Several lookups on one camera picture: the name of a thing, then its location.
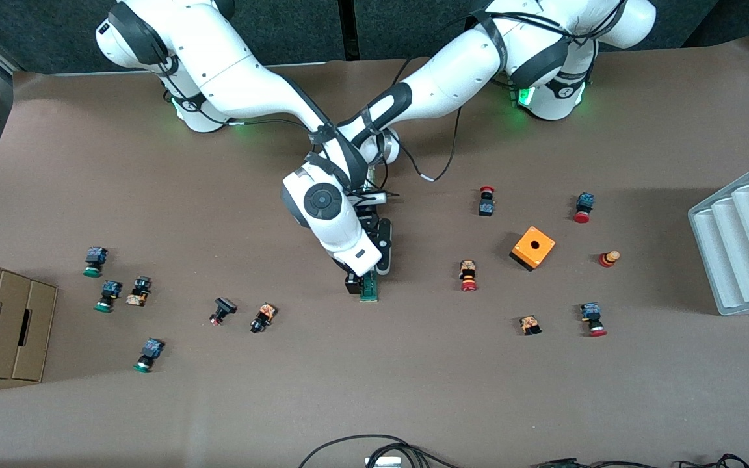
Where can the black selector switch orange block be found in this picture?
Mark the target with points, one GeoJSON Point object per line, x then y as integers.
{"type": "Point", "coordinates": [139, 292]}

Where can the black push button orange block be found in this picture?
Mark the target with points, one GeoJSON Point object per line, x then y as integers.
{"type": "Point", "coordinates": [264, 315]}

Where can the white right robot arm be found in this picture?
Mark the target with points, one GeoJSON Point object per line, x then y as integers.
{"type": "Point", "coordinates": [238, 71]}

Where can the orange button enclosure box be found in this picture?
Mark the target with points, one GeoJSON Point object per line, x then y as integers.
{"type": "Point", "coordinates": [524, 250]}

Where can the black square-head switch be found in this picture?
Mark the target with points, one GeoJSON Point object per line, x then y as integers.
{"type": "Point", "coordinates": [223, 305]}

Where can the grey ribbed plastic tray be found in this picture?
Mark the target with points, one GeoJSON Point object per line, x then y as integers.
{"type": "Point", "coordinates": [738, 247]}

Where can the red mushroom button blue block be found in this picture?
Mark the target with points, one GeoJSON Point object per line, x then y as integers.
{"type": "Point", "coordinates": [584, 201]}
{"type": "Point", "coordinates": [590, 312]}

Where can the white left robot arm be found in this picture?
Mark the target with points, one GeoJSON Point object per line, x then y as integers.
{"type": "Point", "coordinates": [452, 71]}

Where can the red button black block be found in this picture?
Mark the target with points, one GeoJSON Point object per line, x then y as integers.
{"type": "Point", "coordinates": [486, 207]}

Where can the small red yellow button head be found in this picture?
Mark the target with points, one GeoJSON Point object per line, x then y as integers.
{"type": "Point", "coordinates": [607, 260]}

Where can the black vertical post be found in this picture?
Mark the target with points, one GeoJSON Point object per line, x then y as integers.
{"type": "Point", "coordinates": [348, 26]}

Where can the red button orange block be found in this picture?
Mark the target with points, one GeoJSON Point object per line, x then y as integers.
{"type": "Point", "coordinates": [468, 270]}

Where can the orange contact block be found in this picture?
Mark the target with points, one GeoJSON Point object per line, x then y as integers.
{"type": "Point", "coordinates": [530, 323]}

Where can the green load switch white lever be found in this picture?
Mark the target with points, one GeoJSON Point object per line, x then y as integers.
{"type": "Point", "coordinates": [372, 294]}

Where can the green mushroom push button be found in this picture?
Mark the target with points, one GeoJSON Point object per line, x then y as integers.
{"type": "Point", "coordinates": [151, 350]}
{"type": "Point", "coordinates": [109, 291]}
{"type": "Point", "coordinates": [95, 257]}

